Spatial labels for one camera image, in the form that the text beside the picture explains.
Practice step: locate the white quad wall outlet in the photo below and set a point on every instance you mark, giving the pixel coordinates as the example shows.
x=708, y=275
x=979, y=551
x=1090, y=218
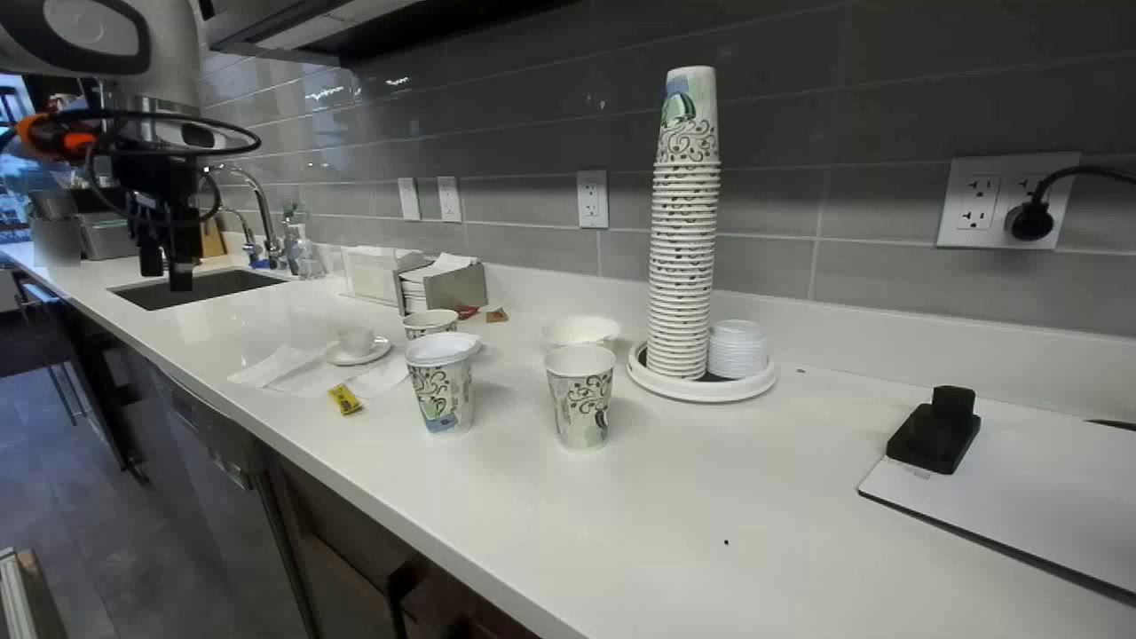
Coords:
x=985, y=188

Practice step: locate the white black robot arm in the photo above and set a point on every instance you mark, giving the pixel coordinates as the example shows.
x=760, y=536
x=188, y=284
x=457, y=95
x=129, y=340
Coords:
x=143, y=127

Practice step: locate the patterned paper cup right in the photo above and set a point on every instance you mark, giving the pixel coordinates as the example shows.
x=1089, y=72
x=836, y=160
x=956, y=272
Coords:
x=580, y=391

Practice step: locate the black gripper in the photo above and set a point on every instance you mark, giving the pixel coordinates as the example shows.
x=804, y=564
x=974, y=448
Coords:
x=166, y=221

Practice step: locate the patterned paper cup left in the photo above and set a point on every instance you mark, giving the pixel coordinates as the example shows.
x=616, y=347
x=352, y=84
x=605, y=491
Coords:
x=440, y=376

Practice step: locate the clear acrylic napkin holder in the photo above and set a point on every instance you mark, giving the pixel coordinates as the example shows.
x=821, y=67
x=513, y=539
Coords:
x=375, y=272

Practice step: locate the white flat pad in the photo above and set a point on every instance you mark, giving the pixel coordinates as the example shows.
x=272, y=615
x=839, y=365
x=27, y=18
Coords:
x=1046, y=487

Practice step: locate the yellow sugar packet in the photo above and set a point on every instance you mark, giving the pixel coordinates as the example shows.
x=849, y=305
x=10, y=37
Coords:
x=347, y=398

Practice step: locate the black kitchen sink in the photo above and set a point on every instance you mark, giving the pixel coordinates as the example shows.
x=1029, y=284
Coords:
x=201, y=289

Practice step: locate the stack of white lids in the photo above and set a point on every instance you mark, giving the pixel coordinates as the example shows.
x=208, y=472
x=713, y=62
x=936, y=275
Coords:
x=737, y=347

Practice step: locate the black device on pad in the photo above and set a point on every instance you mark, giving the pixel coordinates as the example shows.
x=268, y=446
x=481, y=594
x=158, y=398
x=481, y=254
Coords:
x=939, y=431

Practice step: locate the white saucer plate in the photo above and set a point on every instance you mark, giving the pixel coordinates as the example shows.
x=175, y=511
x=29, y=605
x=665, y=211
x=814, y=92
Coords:
x=365, y=355

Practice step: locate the tall stack of paper cups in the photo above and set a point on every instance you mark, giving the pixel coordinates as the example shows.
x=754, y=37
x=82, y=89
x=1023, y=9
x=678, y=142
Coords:
x=685, y=188

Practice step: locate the white tea cup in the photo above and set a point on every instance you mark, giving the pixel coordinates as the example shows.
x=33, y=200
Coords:
x=356, y=340

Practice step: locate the grey tissue box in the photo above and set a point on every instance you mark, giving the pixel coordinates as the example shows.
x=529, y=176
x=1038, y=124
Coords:
x=450, y=280

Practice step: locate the patterned paper cup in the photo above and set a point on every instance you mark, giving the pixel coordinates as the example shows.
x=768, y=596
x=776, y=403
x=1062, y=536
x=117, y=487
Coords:
x=440, y=376
x=580, y=391

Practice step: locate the white light switch plate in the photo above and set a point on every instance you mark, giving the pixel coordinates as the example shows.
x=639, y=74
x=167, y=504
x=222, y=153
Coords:
x=411, y=200

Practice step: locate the white round cup tray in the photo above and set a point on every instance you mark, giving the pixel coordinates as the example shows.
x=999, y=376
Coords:
x=698, y=391

